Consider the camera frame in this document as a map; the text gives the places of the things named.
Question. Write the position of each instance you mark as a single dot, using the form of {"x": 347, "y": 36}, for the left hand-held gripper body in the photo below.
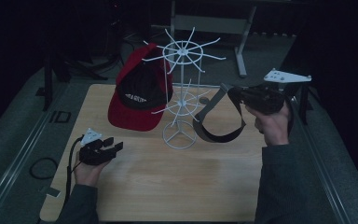
{"x": 93, "y": 154}

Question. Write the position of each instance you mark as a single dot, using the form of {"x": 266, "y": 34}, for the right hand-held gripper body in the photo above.
{"x": 262, "y": 98}

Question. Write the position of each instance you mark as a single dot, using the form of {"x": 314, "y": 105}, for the red baseball cap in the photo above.
{"x": 127, "y": 118}

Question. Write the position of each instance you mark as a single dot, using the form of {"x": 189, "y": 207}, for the person's left hand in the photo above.
{"x": 87, "y": 174}

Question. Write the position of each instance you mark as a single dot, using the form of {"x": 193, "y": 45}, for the person's right hand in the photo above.
{"x": 273, "y": 127}

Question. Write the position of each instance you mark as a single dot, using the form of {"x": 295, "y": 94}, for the grey tape piece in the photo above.
{"x": 50, "y": 191}

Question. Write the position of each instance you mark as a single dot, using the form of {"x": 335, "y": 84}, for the black metal stand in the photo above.
{"x": 47, "y": 81}

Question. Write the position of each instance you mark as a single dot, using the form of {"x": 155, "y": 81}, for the black tripod stand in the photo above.
{"x": 116, "y": 37}

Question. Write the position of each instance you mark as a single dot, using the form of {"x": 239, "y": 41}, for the grey metal desk frame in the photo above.
{"x": 211, "y": 24}

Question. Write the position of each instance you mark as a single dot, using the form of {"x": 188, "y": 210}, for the metal floor rail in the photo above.
{"x": 323, "y": 174}
{"x": 15, "y": 168}

